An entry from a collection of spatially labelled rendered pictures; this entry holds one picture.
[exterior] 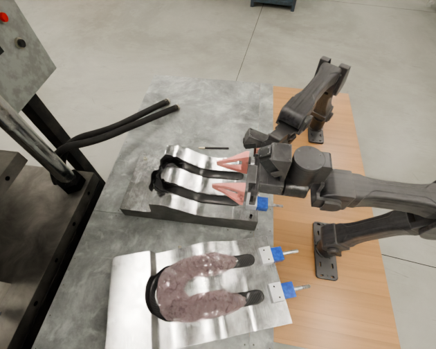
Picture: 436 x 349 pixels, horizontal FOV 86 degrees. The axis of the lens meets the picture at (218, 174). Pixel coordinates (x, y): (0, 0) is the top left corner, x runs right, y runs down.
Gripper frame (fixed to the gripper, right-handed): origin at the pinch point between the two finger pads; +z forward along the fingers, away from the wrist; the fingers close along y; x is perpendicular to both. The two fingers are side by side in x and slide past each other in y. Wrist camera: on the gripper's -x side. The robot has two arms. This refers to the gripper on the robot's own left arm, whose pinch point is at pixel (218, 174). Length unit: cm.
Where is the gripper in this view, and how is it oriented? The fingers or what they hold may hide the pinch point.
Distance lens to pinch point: 53.8
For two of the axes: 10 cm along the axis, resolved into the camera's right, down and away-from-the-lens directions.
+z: -9.9, -1.3, 1.1
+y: -1.7, 8.3, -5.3
